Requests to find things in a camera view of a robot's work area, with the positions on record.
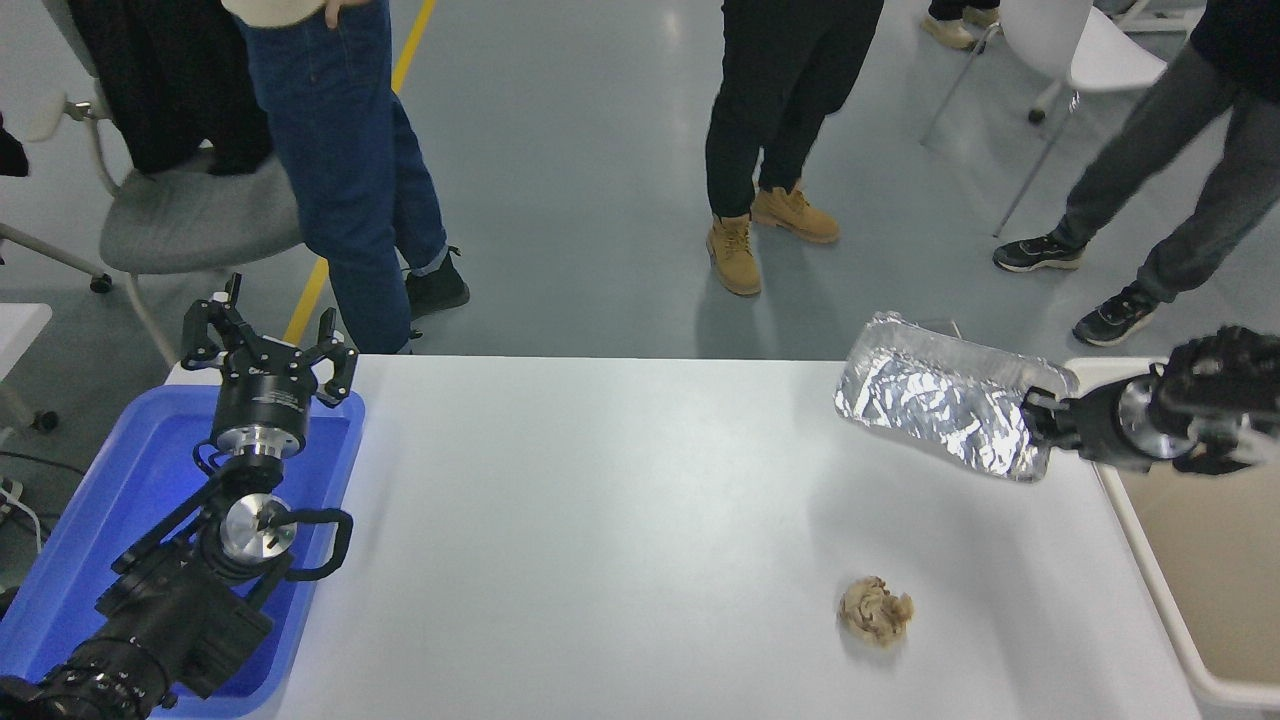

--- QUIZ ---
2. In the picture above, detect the large pale bin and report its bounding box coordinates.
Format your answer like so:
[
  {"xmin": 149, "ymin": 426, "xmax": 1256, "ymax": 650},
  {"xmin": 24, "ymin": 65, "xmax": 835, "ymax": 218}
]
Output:
[{"xmin": 1065, "ymin": 357, "xmax": 1280, "ymax": 711}]

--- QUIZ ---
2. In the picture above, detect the white chair leg with caster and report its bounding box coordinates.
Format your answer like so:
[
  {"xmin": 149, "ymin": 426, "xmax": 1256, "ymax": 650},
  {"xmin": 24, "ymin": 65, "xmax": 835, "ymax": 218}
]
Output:
[{"xmin": 0, "ymin": 224, "xmax": 112, "ymax": 295}]

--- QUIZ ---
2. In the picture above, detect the white plastic chair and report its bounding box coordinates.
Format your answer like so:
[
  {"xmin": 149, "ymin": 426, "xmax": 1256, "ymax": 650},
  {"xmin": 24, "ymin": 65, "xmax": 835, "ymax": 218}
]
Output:
[{"xmin": 920, "ymin": 0, "xmax": 1207, "ymax": 239}]

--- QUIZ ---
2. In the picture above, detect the person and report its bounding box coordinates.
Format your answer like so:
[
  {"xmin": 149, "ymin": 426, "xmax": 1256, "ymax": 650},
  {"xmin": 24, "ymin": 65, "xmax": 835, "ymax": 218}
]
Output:
[
  {"xmin": 704, "ymin": 0, "xmax": 887, "ymax": 298},
  {"xmin": 222, "ymin": 0, "xmax": 471, "ymax": 356},
  {"xmin": 919, "ymin": 0, "xmax": 1002, "ymax": 51},
  {"xmin": 992, "ymin": 0, "xmax": 1280, "ymax": 348}
]

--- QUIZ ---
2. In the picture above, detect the crumpled tan paper ball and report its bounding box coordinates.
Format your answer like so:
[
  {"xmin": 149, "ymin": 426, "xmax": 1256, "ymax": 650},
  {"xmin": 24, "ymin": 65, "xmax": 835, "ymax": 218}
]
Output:
[{"xmin": 838, "ymin": 576, "xmax": 915, "ymax": 647}]

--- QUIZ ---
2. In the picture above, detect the black floor cable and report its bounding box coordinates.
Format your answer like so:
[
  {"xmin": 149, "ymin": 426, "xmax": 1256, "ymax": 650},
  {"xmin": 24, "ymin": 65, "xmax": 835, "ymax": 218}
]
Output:
[{"xmin": 0, "ymin": 449, "xmax": 89, "ymax": 477}]

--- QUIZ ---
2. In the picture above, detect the grey office chair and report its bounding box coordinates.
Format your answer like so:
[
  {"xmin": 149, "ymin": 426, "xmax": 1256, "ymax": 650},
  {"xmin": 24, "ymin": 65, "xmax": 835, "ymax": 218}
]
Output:
[{"xmin": 28, "ymin": 0, "xmax": 306, "ymax": 366}]

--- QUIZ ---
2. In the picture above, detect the silver foil tray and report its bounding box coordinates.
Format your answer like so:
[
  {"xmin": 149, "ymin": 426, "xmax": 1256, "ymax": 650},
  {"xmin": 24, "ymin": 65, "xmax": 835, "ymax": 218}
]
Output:
[{"xmin": 835, "ymin": 311, "xmax": 1080, "ymax": 483}]

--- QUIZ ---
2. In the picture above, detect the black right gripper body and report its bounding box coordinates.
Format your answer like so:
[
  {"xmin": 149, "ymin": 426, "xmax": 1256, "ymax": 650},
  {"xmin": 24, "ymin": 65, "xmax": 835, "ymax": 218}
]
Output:
[{"xmin": 1062, "ymin": 378, "xmax": 1137, "ymax": 469}]

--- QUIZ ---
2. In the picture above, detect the blue plastic tray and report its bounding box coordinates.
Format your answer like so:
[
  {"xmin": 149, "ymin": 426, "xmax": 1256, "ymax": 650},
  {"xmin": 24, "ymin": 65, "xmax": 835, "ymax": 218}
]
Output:
[{"xmin": 0, "ymin": 383, "xmax": 367, "ymax": 719}]

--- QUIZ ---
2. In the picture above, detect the black jacket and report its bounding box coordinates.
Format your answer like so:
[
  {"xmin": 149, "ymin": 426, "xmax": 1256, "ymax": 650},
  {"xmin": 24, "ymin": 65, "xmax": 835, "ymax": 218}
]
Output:
[{"xmin": 65, "ymin": 0, "xmax": 274, "ymax": 177}]

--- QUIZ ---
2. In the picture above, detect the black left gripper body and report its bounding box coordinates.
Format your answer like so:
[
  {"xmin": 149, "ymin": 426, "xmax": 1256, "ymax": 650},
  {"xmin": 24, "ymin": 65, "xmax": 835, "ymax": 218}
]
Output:
[{"xmin": 211, "ymin": 339, "xmax": 324, "ymax": 435}]

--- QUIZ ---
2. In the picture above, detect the white floor cable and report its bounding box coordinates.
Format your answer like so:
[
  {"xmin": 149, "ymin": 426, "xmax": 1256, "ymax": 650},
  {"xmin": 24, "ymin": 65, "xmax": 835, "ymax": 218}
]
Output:
[{"xmin": 0, "ymin": 484, "xmax": 47, "ymax": 553}]

